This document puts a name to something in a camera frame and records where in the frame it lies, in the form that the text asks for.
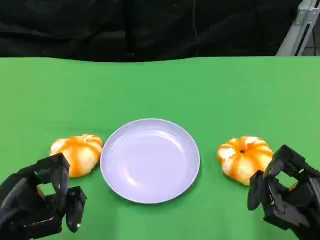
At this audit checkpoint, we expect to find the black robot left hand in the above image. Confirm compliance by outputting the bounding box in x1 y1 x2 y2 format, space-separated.
0 152 88 240

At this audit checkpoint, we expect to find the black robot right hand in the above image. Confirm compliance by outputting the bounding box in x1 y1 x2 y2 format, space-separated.
247 144 320 240

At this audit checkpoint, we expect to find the orange and white bread roll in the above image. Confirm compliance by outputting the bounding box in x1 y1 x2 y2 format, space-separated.
216 136 275 187
49 134 104 179

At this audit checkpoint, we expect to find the green table cloth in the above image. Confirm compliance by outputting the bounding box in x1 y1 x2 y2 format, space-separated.
0 55 320 240

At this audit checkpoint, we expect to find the lilac plate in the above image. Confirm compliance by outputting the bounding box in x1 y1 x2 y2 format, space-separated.
99 118 201 204

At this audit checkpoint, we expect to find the aluminium frame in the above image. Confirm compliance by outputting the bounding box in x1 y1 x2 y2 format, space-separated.
275 0 320 57

